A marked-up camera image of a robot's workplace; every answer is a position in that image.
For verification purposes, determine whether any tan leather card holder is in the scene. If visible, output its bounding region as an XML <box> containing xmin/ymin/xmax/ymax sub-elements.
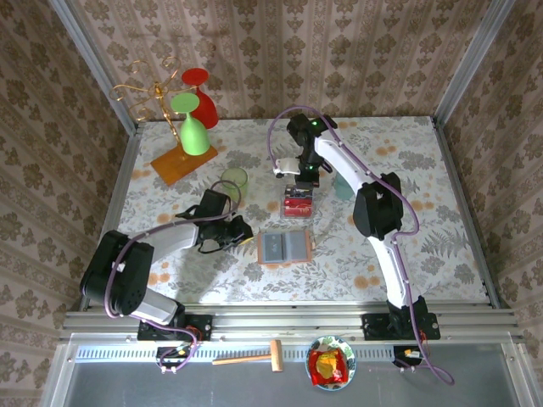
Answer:
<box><xmin>256</xmin><ymin>230</ymin><xmax>317</xmax><ymax>266</ymax></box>

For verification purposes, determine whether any clear plastic tray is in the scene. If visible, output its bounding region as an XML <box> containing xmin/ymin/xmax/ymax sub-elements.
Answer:
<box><xmin>279</xmin><ymin>183</ymin><xmax>316</xmax><ymax>220</ymax></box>

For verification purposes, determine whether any green plastic tumbler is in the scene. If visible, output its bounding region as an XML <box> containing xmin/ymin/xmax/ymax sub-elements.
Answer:
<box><xmin>220</xmin><ymin>166</ymin><xmax>249</xmax><ymax>201</ymax></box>

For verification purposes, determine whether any blue plastic tumbler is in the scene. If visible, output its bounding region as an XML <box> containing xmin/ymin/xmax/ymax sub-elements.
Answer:
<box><xmin>333</xmin><ymin>170</ymin><xmax>356</xmax><ymax>201</ymax></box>

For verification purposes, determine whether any gold glass rack wooden base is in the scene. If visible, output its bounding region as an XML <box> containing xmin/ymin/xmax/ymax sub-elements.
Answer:
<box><xmin>109</xmin><ymin>55</ymin><xmax>220</xmax><ymax>187</ymax></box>

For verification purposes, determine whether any green wine glass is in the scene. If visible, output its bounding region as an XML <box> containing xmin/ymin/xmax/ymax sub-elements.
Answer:
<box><xmin>169</xmin><ymin>92</ymin><xmax>212</xmax><ymax>156</ymax></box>

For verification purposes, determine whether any red wine glass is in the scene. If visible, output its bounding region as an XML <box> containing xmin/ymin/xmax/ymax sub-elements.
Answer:
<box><xmin>181</xmin><ymin>67</ymin><xmax>220</xmax><ymax>130</ymax></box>

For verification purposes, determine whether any wooden mallet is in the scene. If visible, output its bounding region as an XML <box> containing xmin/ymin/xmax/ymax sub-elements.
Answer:
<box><xmin>211</xmin><ymin>338</ymin><xmax>284</xmax><ymax>373</ymax></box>

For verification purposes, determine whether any slotted metal strip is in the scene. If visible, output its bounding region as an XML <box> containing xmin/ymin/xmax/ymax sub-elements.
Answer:
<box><xmin>74</xmin><ymin>343</ymin><xmax>506</xmax><ymax>362</ymax></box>

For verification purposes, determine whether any red yellow snack bag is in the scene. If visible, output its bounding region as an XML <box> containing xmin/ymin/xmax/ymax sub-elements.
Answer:
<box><xmin>308</xmin><ymin>348</ymin><xmax>349</xmax><ymax>387</ymax></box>

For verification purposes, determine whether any grey metal shelf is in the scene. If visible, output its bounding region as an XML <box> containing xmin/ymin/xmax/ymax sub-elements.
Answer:
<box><xmin>40</xmin><ymin>332</ymin><xmax>534</xmax><ymax>407</ymax></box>

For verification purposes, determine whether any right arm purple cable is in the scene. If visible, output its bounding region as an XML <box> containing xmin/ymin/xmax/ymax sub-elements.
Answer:
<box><xmin>266</xmin><ymin>106</ymin><xmax>456</xmax><ymax>386</ymax></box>

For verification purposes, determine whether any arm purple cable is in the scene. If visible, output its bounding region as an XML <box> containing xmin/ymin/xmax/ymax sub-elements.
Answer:
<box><xmin>104</xmin><ymin>180</ymin><xmax>243</xmax><ymax>374</ymax></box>
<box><xmin>266</xmin><ymin>106</ymin><xmax>456</xmax><ymax>386</ymax></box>

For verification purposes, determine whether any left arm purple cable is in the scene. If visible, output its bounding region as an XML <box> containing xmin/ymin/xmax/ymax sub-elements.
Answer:
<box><xmin>104</xmin><ymin>180</ymin><xmax>243</xmax><ymax>374</ymax></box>

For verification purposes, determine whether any aluminium table long rail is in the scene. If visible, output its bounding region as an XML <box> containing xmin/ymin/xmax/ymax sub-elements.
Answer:
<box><xmin>59</xmin><ymin>303</ymin><xmax>527</xmax><ymax>343</ymax></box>

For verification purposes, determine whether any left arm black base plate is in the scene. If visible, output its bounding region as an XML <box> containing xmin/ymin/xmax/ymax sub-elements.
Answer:
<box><xmin>137</xmin><ymin>314</ymin><xmax>213</xmax><ymax>343</ymax></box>

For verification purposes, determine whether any aluminium table side rail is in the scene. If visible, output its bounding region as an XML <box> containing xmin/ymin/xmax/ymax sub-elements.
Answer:
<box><xmin>431</xmin><ymin>116</ymin><xmax>512</xmax><ymax>313</ymax></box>
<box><xmin>78</xmin><ymin>125</ymin><xmax>144</xmax><ymax>313</ymax></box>

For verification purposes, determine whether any black cable connector bracket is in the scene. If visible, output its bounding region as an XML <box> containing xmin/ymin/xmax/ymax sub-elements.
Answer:
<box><xmin>392</xmin><ymin>345</ymin><xmax>425</xmax><ymax>369</ymax></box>
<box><xmin>155</xmin><ymin>345</ymin><xmax>193</xmax><ymax>371</ymax></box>

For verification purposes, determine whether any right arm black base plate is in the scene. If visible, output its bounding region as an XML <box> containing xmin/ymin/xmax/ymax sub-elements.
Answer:
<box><xmin>362</xmin><ymin>312</ymin><xmax>441</xmax><ymax>342</ymax></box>

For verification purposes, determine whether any aluminium frame post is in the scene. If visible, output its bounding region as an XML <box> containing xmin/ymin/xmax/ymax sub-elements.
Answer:
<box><xmin>47</xmin><ymin>0</ymin><xmax>143</xmax><ymax>136</ymax></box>
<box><xmin>432</xmin><ymin>0</ymin><xmax>517</xmax><ymax>126</ymax></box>

